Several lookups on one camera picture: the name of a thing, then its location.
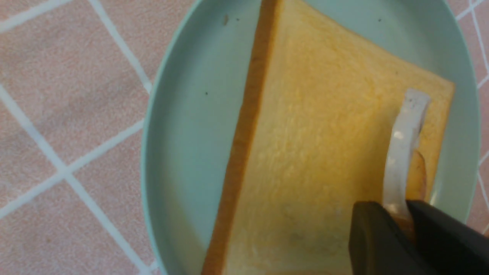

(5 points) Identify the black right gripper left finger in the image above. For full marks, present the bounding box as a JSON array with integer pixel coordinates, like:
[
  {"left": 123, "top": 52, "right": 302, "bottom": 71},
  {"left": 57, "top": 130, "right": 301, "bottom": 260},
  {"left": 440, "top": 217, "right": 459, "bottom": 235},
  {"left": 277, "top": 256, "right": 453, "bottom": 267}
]
[{"left": 348, "top": 201, "right": 436, "bottom": 275}]

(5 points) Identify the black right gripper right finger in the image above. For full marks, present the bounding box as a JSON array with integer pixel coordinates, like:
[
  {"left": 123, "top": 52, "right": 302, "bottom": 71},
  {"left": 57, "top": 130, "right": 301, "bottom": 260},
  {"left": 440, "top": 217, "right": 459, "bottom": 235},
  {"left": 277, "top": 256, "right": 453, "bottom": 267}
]
[{"left": 407, "top": 200, "right": 489, "bottom": 275}]

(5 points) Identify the fried egg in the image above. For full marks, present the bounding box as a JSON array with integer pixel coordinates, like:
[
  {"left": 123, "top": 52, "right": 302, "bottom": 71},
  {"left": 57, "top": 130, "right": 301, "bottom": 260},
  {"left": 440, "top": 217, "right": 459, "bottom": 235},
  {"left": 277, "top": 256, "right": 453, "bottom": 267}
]
[{"left": 382, "top": 88, "right": 430, "bottom": 230}]

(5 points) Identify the toast slice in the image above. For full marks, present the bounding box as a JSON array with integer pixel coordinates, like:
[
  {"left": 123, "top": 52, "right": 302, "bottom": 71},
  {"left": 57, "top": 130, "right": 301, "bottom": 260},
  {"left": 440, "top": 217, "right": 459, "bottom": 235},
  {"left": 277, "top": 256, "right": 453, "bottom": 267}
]
[{"left": 201, "top": 0, "right": 455, "bottom": 275}]

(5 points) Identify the teal centre plate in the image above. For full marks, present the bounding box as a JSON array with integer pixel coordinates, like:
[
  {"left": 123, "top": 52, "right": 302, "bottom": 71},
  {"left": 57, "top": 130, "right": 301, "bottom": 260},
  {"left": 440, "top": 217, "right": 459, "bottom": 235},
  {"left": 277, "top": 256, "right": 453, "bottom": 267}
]
[{"left": 141, "top": 0, "right": 488, "bottom": 275}]

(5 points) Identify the pink checked tablecloth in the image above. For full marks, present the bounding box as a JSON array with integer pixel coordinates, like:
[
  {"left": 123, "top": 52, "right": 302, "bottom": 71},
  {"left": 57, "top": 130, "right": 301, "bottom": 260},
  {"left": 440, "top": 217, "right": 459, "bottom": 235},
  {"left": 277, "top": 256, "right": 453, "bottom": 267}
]
[{"left": 0, "top": 0, "right": 489, "bottom": 275}]

